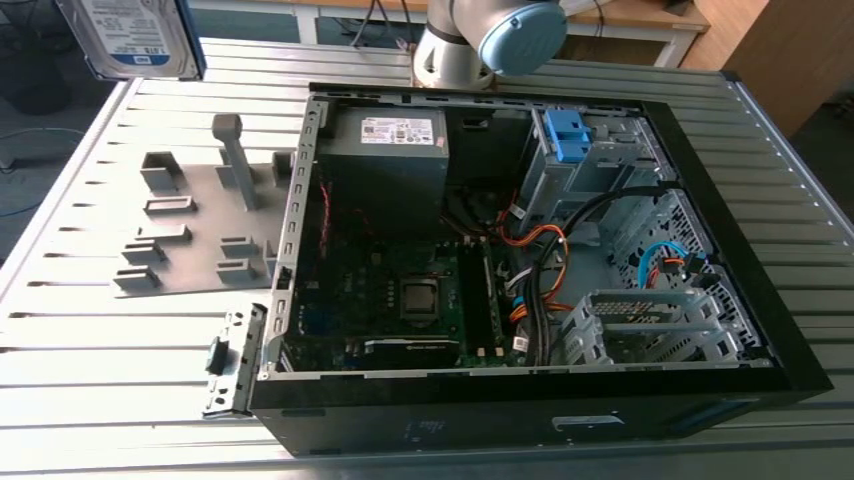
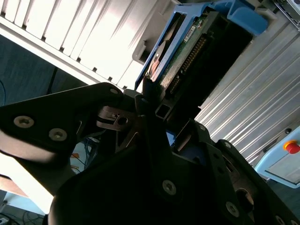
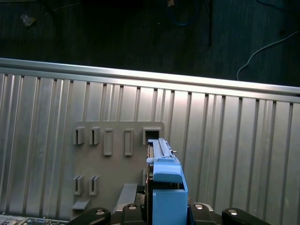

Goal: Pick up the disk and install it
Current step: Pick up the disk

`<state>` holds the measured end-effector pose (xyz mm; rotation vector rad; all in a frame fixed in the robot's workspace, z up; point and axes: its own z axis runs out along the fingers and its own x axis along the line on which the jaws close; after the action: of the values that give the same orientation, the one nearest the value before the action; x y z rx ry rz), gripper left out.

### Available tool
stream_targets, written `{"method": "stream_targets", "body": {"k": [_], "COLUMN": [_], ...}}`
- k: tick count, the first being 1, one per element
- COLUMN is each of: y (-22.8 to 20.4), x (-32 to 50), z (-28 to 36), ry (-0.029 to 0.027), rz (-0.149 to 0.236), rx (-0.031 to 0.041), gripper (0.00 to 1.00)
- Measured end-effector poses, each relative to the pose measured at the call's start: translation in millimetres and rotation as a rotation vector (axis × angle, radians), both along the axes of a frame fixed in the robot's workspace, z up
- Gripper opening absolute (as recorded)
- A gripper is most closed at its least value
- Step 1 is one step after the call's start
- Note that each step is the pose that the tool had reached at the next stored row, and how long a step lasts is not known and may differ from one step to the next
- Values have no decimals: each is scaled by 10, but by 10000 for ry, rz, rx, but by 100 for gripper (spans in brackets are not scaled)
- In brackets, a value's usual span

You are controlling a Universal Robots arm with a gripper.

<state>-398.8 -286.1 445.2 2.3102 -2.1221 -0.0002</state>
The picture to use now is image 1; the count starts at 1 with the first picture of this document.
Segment silver optical drive cage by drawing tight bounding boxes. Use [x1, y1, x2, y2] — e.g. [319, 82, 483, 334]
[519, 107, 676, 221]

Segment grey parts rack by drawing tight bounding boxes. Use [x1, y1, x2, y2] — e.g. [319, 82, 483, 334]
[112, 113, 299, 300]

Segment disk power wire black plug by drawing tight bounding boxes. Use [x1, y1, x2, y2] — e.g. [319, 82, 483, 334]
[653, 254, 724, 291]

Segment black PC case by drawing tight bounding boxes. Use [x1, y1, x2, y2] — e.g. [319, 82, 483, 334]
[250, 82, 836, 459]

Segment silver hinged case bracket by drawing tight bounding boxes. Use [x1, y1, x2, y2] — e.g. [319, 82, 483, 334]
[203, 302, 269, 419]

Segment hard disk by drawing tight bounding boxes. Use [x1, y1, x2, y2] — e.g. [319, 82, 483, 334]
[52, 0, 206, 82]

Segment orange power wire bundle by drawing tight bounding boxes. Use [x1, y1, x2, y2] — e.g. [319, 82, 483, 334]
[499, 223, 577, 327]

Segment grey power supply unit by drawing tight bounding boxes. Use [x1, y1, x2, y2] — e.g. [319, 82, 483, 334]
[319, 107, 453, 236]

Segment blue plastic drive latch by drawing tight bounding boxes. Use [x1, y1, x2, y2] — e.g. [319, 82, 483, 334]
[543, 108, 594, 164]

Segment black office chair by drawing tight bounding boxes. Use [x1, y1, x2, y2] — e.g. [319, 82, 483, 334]
[0, 0, 76, 117]

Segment silver CPU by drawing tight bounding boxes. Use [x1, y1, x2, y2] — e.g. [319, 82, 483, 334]
[399, 282, 442, 321]

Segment wooden cabinet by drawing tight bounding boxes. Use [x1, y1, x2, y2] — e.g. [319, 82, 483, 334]
[680, 0, 854, 139]

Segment black graphics card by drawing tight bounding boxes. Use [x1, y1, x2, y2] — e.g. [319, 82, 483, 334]
[363, 337, 462, 369]

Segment thin red wire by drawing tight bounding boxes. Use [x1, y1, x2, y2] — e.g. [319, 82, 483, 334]
[317, 177, 337, 251]

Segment blue data wire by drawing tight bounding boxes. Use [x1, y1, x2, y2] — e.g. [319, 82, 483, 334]
[635, 239, 709, 292]

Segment black cable bundle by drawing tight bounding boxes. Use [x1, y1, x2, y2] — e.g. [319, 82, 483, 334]
[519, 184, 676, 369]

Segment green motherboard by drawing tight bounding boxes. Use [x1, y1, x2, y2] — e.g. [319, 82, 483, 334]
[286, 234, 522, 371]

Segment silver disk bay cage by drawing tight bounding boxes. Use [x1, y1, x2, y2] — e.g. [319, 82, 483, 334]
[559, 287, 744, 366]

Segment white frame desk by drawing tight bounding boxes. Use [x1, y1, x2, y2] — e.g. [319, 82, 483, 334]
[293, 0, 710, 69]

